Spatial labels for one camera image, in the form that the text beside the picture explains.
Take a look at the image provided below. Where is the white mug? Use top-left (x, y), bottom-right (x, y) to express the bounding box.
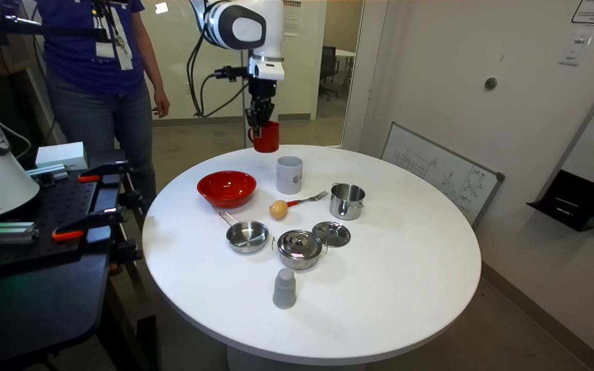
top-left (277, 157), bottom-right (303, 194)

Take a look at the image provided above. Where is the black wall tray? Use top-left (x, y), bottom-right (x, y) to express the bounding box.
top-left (533, 172), bottom-right (594, 230)

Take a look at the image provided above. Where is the orange handled clamp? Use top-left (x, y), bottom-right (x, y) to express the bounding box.
top-left (52, 209), bottom-right (122, 243)

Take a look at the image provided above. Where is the red mug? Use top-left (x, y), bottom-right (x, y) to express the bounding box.
top-left (247, 122), bottom-right (279, 152)

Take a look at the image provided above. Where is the grey plastic cup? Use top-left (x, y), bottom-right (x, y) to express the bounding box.
top-left (273, 268), bottom-right (297, 309)

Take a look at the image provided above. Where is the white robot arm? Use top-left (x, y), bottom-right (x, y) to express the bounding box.
top-left (191, 0), bottom-right (285, 127)

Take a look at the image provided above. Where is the red handled fork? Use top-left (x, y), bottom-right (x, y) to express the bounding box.
top-left (287, 191), bottom-right (329, 209)

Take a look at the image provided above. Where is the red bowl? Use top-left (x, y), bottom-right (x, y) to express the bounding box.
top-left (196, 172), bottom-right (256, 209)

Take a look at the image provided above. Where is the steel pot with handles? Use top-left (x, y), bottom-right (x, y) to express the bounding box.
top-left (275, 228), bottom-right (327, 269)

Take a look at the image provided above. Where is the small steel frying pan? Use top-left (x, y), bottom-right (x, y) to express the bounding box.
top-left (220, 210), bottom-right (271, 256)

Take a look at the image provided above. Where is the round white table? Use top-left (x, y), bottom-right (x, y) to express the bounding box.
top-left (142, 144), bottom-right (480, 369)

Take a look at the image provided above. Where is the person in blue shirt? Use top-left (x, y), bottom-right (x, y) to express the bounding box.
top-left (38, 0), bottom-right (169, 205)

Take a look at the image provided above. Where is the steel pot lid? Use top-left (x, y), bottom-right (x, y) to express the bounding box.
top-left (312, 221), bottom-right (351, 247)

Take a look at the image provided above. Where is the small steel saucepan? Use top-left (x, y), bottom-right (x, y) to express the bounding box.
top-left (330, 183), bottom-right (365, 221)

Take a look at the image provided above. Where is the black workbench cart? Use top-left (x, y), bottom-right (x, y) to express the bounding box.
top-left (0, 161), bottom-right (157, 371)

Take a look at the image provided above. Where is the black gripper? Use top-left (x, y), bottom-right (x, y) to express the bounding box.
top-left (246, 79), bottom-right (277, 127)

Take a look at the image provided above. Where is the white box on cart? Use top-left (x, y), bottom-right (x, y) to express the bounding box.
top-left (36, 143), bottom-right (87, 172)

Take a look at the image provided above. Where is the whiteboard leaning on wall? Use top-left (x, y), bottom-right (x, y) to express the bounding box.
top-left (382, 124), bottom-right (503, 225)

